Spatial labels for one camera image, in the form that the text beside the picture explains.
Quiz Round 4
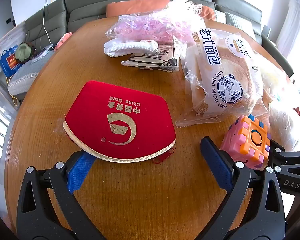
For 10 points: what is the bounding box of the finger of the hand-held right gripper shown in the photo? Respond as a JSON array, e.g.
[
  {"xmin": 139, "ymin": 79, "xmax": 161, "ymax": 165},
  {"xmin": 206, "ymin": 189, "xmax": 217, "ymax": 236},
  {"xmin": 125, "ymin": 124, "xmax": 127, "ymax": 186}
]
[{"xmin": 270, "ymin": 140, "xmax": 300, "ymax": 172}]

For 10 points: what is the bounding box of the black and white wrapper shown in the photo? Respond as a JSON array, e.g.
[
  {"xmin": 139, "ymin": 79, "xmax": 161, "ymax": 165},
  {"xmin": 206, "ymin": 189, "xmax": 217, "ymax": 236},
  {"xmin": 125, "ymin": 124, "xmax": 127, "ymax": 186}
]
[{"xmin": 121, "ymin": 46, "xmax": 180, "ymax": 73}]

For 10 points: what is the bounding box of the white plastic bag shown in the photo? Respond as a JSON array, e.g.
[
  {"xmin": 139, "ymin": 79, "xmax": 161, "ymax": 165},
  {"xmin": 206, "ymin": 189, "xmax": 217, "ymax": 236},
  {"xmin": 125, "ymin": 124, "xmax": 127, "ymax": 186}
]
[{"xmin": 255, "ymin": 55, "xmax": 300, "ymax": 151}]

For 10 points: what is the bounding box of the pink and orange puzzle cube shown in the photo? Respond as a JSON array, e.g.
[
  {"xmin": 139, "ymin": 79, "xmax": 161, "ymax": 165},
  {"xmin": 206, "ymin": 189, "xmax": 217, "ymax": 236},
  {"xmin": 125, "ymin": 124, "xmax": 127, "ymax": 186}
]
[{"xmin": 219, "ymin": 115, "xmax": 272, "ymax": 172}]

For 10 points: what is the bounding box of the clear plastic box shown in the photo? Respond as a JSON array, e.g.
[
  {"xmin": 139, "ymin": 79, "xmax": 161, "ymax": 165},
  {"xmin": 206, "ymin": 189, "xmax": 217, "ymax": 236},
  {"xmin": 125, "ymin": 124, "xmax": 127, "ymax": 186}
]
[{"xmin": 31, "ymin": 45, "xmax": 53, "ymax": 61}]

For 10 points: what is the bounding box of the red velvet pouch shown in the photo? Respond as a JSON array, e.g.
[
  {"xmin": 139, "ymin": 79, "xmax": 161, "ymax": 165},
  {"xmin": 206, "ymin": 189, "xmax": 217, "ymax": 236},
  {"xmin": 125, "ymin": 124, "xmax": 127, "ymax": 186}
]
[{"xmin": 62, "ymin": 80, "xmax": 177, "ymax": 165}]

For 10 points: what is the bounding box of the clear crinkled plastic bag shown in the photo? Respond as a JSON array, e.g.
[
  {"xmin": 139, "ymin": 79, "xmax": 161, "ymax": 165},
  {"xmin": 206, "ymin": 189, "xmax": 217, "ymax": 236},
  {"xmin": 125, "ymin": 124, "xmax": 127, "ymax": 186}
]
[{"xmin": 165, "ymin": 0, "xmax": 210, "ymax": 52}]

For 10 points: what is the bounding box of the white charging cable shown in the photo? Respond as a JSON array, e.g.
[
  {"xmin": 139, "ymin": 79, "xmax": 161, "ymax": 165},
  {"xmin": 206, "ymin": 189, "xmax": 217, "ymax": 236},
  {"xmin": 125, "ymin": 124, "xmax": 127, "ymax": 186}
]
[{"xmin": 42, "ymin": 0, "xmax": 54, "ymax": 46}]

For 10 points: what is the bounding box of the white knitted sock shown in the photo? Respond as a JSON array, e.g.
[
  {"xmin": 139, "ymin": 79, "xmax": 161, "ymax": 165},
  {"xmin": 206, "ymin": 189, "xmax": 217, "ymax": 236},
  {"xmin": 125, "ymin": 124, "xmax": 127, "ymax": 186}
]
[{"xmin": 104, "ymin": 39, "xmax": 159, "ymax": 58}]

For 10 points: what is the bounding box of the blue shopping bag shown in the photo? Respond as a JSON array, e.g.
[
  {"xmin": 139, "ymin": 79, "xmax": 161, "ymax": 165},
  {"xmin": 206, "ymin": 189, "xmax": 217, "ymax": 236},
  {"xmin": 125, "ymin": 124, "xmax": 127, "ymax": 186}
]
[{"xmin": 0, "ymin": 44, "xmax": 22, "ymax": 77}]

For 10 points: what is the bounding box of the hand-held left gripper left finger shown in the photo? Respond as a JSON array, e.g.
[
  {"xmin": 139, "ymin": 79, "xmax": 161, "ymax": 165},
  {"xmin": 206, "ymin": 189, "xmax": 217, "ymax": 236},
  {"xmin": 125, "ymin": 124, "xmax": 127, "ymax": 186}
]
[{"xmin": 16, "ymin": 151, "xmax": 100, "ymax": 240}]

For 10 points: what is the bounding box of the bag of pink rubber bands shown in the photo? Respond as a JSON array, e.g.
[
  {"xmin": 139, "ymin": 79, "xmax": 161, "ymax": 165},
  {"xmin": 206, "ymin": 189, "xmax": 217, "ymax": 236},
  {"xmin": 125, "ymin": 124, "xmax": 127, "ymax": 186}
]
[{"xmin": 105, "ymin": 7, "xmax": 190, "ymax": 43}]

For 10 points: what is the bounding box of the green hat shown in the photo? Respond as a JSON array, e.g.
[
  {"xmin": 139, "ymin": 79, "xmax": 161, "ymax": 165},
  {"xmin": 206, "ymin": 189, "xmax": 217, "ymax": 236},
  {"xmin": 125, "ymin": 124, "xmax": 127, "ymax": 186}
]
[{"xmin": 16, "ymin": 42, "xmax": 36, "ymax": 62}]

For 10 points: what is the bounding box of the yellow cable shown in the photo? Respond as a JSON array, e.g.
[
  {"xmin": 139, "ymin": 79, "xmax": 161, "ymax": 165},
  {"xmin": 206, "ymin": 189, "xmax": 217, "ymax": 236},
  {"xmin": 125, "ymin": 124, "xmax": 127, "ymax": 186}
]
[{"xmin": 5, "ymin": 76, "xmax": 18, "ymax": 106}]

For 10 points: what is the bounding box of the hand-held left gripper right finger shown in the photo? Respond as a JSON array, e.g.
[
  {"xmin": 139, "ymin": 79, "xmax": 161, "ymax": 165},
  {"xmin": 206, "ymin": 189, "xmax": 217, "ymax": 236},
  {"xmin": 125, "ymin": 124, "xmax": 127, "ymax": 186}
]
[{"xmin": 200, "ymin": 136, "xmax": 287, "ymax": 240}]

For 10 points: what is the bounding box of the green leather sofa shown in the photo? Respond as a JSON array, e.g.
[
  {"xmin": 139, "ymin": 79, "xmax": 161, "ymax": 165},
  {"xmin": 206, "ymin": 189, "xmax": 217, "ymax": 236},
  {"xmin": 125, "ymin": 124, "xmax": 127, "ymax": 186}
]
[{"xmin": 0, "ymin": 0, "xmax": 295, "ymax": 100}]

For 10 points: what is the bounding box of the grey striped cushion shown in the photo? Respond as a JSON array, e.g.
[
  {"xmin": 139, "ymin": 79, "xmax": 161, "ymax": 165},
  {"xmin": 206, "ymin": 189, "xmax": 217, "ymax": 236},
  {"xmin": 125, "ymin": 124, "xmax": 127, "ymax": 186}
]
[{"xmin": 224, "ymin": 12, "xmax": 256, "ymax": 37}]

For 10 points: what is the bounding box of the packaged bread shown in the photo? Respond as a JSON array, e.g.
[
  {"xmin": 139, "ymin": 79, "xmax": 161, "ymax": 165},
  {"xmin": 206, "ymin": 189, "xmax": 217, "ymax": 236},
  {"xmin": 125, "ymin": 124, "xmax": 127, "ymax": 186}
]
[{"xmin": 175, "ymin": 27, "xmax": 272, "ymax": 128}]

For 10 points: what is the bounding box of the orange cushion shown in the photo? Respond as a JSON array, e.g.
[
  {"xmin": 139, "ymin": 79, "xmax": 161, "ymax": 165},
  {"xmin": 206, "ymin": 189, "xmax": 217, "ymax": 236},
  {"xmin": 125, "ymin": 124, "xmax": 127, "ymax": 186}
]
[{"xmin": 106, "ymin": 0, "xmax": 217, "ymax": 22}]

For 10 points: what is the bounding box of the grey quilted sofa cover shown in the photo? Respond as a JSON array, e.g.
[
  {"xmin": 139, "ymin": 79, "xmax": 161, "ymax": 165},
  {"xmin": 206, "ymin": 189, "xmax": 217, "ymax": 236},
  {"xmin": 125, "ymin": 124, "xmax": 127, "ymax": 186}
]
[{"xmin": 7, "ymin": 42, "xmax": 56, "ymax": 96}]

